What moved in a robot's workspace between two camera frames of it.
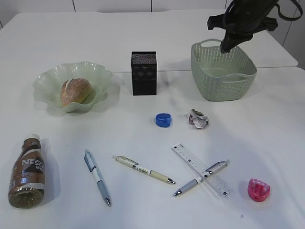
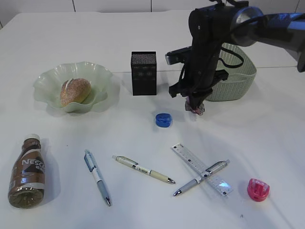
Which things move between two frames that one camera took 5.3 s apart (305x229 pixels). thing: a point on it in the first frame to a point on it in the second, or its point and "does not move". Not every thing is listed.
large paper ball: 198,119 to 199,110
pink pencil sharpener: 259,191 does not move
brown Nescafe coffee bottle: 27,181 does not move
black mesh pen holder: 144,73 does not move
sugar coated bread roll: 75,90 does not move
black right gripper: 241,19 to 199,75
